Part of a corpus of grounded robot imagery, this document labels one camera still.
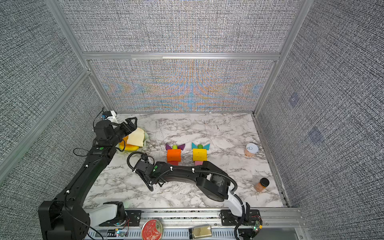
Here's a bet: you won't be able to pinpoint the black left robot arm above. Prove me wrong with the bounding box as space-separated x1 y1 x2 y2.
38 117 138 240

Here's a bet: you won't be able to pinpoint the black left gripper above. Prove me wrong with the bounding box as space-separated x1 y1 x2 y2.
109 116 137 147

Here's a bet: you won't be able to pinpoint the yellow block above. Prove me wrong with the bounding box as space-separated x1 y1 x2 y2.
193 149 207 155
193 152 207 159
193 156 207 162

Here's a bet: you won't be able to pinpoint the toy bread slice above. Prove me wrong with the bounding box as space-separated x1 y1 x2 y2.
126 128 145 147

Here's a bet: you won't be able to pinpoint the green wavy plate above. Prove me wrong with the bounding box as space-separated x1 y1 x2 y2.
118 128 150 152

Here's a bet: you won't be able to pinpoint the gold metal box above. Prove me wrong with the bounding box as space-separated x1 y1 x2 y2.
189 225 213 240

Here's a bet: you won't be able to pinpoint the amber jar black lid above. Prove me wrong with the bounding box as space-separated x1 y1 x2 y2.
254 178 270 193

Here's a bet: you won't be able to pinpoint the orange block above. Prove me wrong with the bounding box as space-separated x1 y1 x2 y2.
167 158 181 162
168 149 182 155
167 153 181 159

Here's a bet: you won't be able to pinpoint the red round tin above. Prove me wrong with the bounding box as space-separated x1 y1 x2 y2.
141 219 164 240

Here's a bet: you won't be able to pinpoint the white lidded cup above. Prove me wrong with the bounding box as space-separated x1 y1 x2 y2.
244 143 260 158

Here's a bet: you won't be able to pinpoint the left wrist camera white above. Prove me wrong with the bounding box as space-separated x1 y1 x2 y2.
102 111 118 124

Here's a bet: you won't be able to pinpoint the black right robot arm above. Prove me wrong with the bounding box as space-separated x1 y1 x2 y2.
127 155 247 225

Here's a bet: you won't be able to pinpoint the toy orange slice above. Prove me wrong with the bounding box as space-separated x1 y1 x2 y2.
118 136 140 152

